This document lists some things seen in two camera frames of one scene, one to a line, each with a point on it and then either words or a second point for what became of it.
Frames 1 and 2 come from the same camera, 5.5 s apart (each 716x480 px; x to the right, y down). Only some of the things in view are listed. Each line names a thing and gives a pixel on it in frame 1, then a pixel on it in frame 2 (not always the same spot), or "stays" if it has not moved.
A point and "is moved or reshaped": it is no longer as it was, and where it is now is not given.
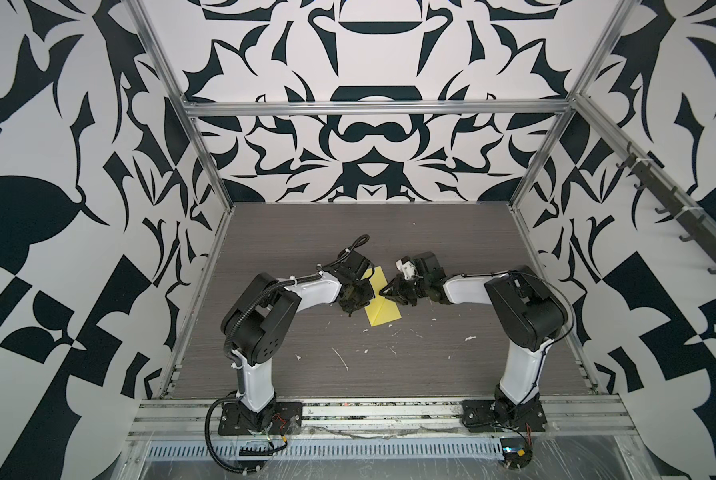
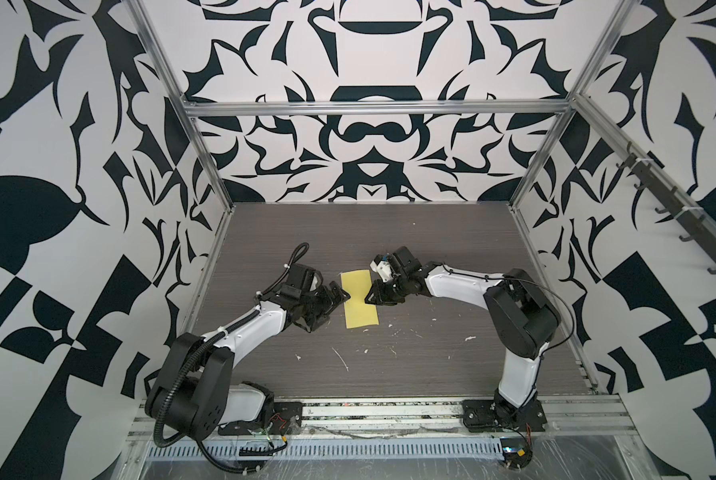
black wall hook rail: [699, 231] stays
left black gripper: [370, 296] → [329, 303]
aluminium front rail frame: [387, 420] stays
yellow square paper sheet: [381, 310] is moved or reshaped
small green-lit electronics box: [517, 452] stays
